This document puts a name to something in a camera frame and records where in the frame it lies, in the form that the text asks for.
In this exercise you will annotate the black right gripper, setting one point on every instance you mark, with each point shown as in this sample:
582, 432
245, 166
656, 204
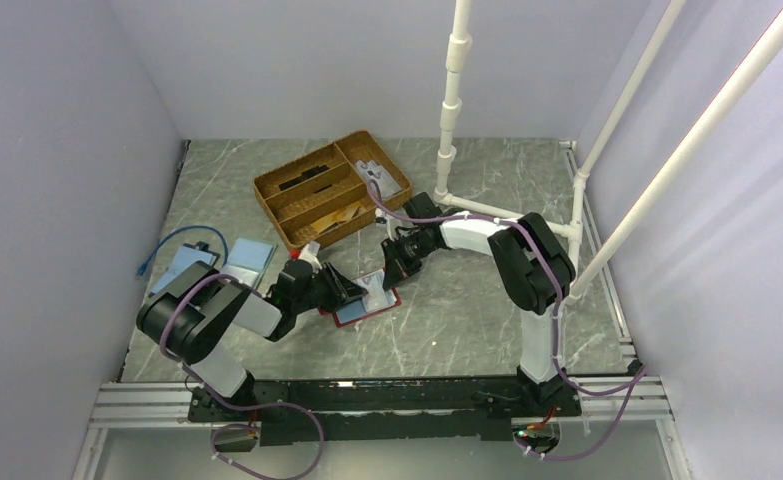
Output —
396, 269

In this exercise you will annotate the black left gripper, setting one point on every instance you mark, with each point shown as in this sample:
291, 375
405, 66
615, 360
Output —
341, 288

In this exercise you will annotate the white VIP card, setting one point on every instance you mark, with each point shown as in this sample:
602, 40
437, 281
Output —
376, 297

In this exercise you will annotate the red leather card holder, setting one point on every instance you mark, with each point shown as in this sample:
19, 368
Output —
354, 311

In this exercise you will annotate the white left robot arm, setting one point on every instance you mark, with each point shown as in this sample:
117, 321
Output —
189, 317

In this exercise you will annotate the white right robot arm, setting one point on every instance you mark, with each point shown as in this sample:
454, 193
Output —
535, 270

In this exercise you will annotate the tan card in tray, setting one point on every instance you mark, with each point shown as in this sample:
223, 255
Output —
330, 221

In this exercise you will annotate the light blue card holder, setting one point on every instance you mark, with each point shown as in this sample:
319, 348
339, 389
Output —
248, 260

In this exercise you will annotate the open blue card holder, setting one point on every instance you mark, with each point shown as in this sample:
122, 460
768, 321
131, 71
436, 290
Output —
185, 256

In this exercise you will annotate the woven brown organizer tray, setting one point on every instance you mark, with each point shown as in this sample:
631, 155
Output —
292, 211

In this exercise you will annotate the black item in tray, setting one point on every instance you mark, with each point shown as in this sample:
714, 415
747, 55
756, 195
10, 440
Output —
303, 176

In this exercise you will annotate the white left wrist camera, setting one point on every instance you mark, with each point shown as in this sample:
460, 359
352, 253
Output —
308, 253

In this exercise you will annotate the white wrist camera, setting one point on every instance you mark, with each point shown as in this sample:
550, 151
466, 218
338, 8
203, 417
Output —
308, 253
382, 217

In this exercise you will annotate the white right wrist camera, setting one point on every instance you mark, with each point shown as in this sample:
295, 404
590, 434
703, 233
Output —
382, 217

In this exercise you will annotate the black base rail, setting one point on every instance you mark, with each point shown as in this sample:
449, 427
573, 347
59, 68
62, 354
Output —
486, 407

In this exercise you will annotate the white PVC pipe frame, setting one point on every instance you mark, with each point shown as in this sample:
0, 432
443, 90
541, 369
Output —
758, 57

